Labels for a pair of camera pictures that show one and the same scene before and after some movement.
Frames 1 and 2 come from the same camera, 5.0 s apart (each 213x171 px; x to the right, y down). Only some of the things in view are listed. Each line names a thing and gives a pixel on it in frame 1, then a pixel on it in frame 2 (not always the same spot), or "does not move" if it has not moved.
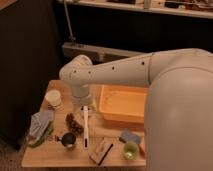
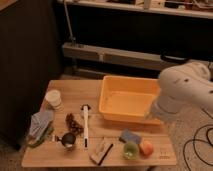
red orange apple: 142,148 does not move
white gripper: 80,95 to 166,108
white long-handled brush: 85,109 does not move
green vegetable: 48,133 does not move
